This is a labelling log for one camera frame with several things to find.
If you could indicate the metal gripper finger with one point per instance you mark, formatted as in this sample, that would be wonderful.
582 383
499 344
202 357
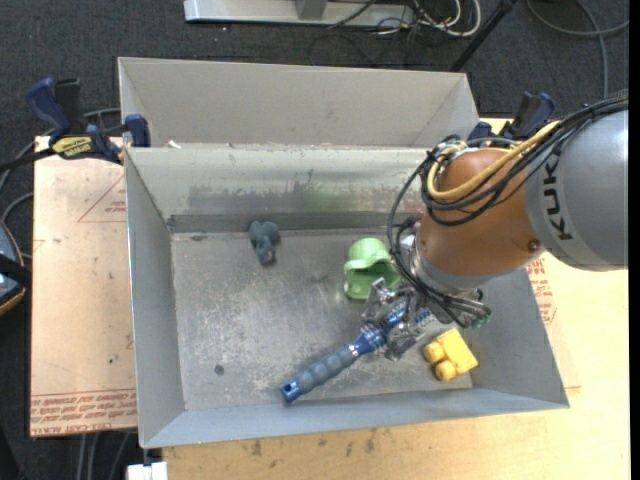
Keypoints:
378 299
402 342

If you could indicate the green plastic cup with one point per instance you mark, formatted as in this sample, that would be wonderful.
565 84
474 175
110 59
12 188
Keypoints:
367 260

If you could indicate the yellow toy block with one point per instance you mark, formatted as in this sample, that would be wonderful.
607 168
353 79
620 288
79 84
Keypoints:
452 355

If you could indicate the dark grey toy animal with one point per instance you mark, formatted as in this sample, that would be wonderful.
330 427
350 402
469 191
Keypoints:
265 242

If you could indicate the grey metal bin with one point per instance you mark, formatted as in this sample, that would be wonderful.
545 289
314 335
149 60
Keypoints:
240 318

